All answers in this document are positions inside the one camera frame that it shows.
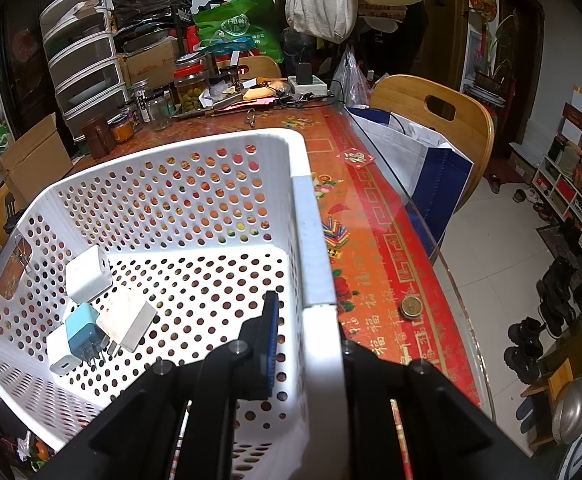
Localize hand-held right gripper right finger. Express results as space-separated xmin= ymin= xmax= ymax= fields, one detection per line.
xmin=342 ymin=341 xmax=533 ymax=480

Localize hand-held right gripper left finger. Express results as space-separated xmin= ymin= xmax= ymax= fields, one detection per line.
xmin=88 ymin=290 xmax=280 ymax=480

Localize white perforated plastic basket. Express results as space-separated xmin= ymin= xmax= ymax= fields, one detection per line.
xmin=0 ymin=127 xmax=348 ymax=480

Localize large white plug charger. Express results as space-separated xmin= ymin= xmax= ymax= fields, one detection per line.
xmin=95 ymin=285 xmax=158 ymax=359

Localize blue plug charger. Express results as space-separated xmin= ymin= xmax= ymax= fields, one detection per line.
xmin=64 ymin=302 xmax=110 ymax=366

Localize small gold round tin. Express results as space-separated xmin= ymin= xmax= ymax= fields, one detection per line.
xmin=399 ymin=295 xmax=423 ymax=320

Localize red printed tablecloth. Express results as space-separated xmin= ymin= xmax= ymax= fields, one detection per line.
xmin=71 ymin=91 xmax=483 ymax=409

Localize pair of black shoes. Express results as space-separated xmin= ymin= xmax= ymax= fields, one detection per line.
xmin=536 ymin=257 xmax=580 ymax=339
xmin=503 ymin=315 xmax=547 ymax=386

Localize pair of blue slippers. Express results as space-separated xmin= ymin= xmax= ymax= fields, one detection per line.
xmin=513 ymin=394 xmax=540 ymax=436

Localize small wooden stool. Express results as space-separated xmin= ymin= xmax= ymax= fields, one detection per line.
xmin=520 ymin=359 xmax=575 ymax=449

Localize white and blue shopping bag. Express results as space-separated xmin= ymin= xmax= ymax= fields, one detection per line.
xmin=343 ymin=105 xmax=475 ymax=252

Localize metal basin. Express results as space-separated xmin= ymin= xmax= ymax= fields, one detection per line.
xmin=550 ymin=374 xmax=582 ymax=445

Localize pile of papers and snacks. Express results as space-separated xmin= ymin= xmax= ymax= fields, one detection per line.
xmin=205 ymin=77 xmax=293 ymax=117

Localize empty glass jar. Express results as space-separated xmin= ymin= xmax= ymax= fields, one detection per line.
xmin=145 ymin=93 xmax=171 ymax=132

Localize small orange jar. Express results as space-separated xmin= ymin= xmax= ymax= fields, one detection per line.
xmin=108 ymin=115 xmax=134 ymax=145

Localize white power strip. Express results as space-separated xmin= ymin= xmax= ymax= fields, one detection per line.
xmin=287 ymin=76 xmax=328 ymax=96

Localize glass pickle jar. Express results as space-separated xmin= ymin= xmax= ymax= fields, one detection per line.
xmin=173 ymin=54 xmax=208 ymax=114

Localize brown mug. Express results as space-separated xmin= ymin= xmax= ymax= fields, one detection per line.
xmin=79 ymin=113 xmax=117 ymax=161

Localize tall bottle with black label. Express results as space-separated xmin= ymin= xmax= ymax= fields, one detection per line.
xmin=131 ymin=80 xmax=152 ymax=124

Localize clear plastic bag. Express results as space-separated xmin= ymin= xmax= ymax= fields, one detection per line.
xmin=331 ymin=44 xmax=372 ymax=109

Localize white cube shelf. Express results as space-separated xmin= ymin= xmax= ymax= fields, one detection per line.
xmin=530 ymin=74 xmax=582 ymax=282

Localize brown cardboard box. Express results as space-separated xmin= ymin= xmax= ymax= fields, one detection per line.
xmin=0 ymin=112 xmax=74 ymax=211

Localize cardboard box with red print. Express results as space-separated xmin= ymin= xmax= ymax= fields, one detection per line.
xmin=120 ymin=37 xmax=182 ymax=89

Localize green shopping bag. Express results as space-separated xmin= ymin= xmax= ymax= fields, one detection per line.
xmin=192 ymin=0 xmax=283 ymax=64

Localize potted plant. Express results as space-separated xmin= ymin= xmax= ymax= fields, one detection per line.
xmin=473 ymin=14 xmax=518 ymax=107

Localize white plastic drawer tower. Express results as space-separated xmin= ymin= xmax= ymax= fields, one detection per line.
xmin=39 ymin=0 xmax=130 ymax=139

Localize beige canvas tote bag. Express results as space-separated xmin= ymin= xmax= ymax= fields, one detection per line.
xmin=284 ymin=0 xmax=360 ymax=44

